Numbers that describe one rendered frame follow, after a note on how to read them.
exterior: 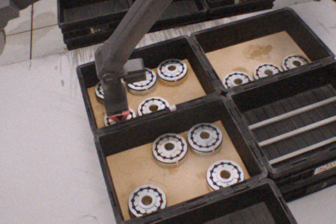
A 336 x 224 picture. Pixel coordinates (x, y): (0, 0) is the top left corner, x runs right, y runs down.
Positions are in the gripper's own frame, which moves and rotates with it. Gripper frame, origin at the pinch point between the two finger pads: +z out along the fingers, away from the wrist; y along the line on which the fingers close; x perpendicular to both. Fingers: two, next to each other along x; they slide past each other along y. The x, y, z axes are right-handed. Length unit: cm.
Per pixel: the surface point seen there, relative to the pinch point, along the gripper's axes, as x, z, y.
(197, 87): -26.7, 4.0, 8.8
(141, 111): -7.0, 1.3, 1.2
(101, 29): 4, 38, 92
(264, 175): -33.4, -6.6, -33.8
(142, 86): -8.9, 1.4, 11.8
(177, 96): -19.4, 4.0, 6.8
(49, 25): 47, 90, 177
